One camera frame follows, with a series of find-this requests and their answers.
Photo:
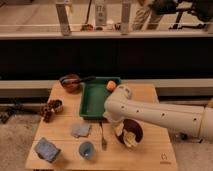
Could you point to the brown pot with handle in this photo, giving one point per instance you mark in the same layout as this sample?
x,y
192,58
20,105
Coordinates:
x,y
71,82

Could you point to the dark red plate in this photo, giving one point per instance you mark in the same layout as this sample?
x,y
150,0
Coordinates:
x,y
131,126

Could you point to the person in background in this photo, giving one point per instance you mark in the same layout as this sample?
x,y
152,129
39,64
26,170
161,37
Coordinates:
x,y
143,13

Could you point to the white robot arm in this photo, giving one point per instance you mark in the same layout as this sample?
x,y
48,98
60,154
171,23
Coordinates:
x,y
196,121

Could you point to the orange ball fruit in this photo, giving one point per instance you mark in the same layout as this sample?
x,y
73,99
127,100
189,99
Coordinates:
x,y
111,85

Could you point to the grey blue cloth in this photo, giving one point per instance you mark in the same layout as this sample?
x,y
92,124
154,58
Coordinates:
x,y
80,130

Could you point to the small metal can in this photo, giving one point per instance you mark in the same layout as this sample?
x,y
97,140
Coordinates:
x,y
58,106

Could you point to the blue sponge block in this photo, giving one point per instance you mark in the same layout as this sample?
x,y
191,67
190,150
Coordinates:
x,y
46,150

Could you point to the blue plastic cup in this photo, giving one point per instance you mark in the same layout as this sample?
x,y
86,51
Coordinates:
x,y
87,150

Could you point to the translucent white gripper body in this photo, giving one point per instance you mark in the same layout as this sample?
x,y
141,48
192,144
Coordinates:
x,y
118,129

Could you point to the green plastic tray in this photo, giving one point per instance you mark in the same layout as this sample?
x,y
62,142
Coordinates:
x,y
93,97

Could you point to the metal fork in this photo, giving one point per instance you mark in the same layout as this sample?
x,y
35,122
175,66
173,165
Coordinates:
x,y
103,140

